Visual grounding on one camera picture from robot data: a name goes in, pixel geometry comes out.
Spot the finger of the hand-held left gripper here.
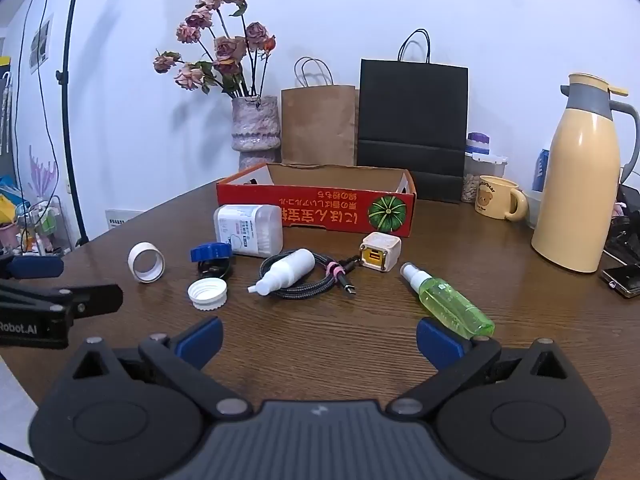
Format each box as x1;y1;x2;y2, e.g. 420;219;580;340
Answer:
0;284;123;322
0;254;64;281

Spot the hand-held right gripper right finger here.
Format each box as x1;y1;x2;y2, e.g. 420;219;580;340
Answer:
387;317;571;418

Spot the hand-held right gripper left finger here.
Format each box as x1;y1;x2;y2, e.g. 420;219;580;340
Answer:
70;316;252;420

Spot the green spray bottle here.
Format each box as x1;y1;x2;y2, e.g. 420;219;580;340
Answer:
400;261;496;338

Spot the white bottle cap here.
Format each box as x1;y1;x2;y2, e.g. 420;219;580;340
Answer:
187;280;229;311

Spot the white tape roll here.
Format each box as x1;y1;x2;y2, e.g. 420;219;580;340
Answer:
127;241;166;284

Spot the blue and black small device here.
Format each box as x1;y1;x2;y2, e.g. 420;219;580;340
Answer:
190;242;236;279

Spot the white yellow charger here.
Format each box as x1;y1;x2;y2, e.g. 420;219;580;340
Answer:
359;231;402;274

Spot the braided charging cable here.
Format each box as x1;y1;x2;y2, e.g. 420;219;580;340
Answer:
257;252;362;300

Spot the white spray bottle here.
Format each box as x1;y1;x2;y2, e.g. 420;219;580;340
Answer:
247;248;316;297

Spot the clear cotton swab box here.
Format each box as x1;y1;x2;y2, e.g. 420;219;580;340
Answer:
214;204;284;259

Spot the red cardboard box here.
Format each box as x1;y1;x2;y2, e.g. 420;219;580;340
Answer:
216;162;417;238

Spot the black tripod leg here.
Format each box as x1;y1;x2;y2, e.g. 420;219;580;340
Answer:
0;437;37;463

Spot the yellow bear mug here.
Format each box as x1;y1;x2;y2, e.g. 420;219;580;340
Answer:
474;175;529;221

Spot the black light stand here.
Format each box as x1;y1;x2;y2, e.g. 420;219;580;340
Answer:
54;0;92;248

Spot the small white cup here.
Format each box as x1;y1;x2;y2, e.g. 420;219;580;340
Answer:
522;191;545;227

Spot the clear food jar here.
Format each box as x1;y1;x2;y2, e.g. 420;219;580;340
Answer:
461;152;508;203

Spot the dark phone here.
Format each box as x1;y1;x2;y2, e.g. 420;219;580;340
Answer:
600;262;640;300

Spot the blue drink can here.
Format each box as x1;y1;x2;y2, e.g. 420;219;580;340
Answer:
536;149;551;192

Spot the yellow thermos jug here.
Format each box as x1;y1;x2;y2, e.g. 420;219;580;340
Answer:
531;73;640;274

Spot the pink marbled vase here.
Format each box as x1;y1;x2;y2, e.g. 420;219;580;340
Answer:
231;96;282;171

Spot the black folded device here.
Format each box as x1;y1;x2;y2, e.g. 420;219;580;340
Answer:
604;180;640;266

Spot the black paper bag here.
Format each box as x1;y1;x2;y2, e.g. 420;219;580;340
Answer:
356;29;469;204

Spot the brown paper bag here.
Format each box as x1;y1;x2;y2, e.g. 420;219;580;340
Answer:
281;56;360;167

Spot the dried rose bouquet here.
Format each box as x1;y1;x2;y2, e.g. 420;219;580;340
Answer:
152;0;277;100

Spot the wall picture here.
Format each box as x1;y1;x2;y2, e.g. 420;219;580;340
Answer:
29;12;54;76

